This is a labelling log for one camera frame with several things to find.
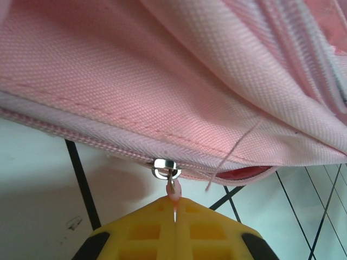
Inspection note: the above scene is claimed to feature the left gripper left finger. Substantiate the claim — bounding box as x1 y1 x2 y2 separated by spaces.
73 196 177 260

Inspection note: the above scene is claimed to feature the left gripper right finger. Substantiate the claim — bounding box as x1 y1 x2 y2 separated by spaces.
175 197 280 260

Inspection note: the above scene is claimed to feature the pink backpack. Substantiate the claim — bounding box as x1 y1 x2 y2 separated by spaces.
0 0 347 223

